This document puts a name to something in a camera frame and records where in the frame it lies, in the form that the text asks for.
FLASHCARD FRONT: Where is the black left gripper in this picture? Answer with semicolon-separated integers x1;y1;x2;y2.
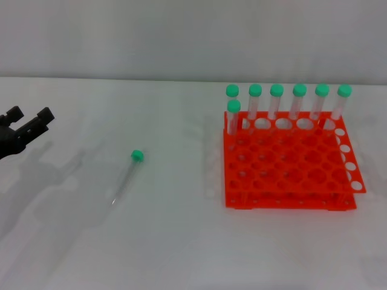
0;106;56;161

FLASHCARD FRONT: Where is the clear test tube green cap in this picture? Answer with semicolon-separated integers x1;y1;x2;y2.
111;149;145;207
226;98;242;152
267;83;285;121
328;84;353;121
309;83;330;121
225;83;241;105
246;83;263;134
288;83;308;121

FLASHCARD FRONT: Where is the orange test tube rack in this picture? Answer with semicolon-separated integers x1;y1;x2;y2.
223;111;367;211

